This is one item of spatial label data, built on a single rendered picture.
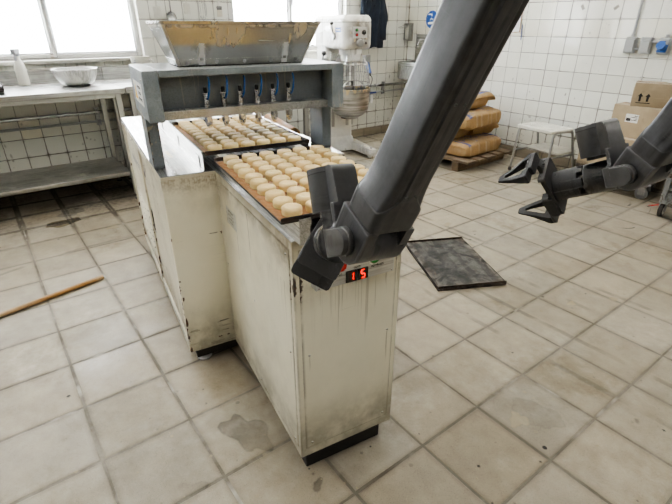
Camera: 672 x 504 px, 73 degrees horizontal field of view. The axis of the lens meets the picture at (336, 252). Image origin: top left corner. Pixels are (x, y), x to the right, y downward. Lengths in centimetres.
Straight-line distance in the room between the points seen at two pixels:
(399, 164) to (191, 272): 146
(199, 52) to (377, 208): 132
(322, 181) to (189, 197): 118
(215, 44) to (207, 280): 86
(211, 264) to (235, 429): 62
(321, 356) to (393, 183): 93
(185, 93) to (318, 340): 97
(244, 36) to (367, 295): 98
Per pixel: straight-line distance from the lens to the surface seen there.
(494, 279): 275
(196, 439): 181
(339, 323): 130
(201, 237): 180
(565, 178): 97
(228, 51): 176
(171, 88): 174
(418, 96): 44
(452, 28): 42
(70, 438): 198
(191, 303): 191
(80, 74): 417
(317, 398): 143
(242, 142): 176
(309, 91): 190
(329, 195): 58
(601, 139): 95
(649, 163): 89
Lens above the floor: 131
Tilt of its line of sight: 26 degrees down
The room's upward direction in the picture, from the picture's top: straight up
